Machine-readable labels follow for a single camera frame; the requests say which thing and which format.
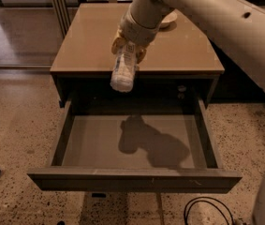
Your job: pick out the blue plastic bottle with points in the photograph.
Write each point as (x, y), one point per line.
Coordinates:
(123, 74)

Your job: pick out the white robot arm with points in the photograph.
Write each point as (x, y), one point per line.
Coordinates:
(237, 27)

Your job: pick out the metal window frame rail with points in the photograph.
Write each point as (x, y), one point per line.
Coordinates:
(62, 15)

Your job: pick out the grey cabinet with counter top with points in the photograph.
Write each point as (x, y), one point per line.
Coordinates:
(181, 50)

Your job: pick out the white ceramic bowl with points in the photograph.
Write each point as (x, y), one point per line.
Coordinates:
(170, 18)

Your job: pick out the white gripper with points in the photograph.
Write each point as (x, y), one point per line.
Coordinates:
(136, 32)

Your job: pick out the open grey top drawer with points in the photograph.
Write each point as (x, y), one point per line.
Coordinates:
(135, 144)

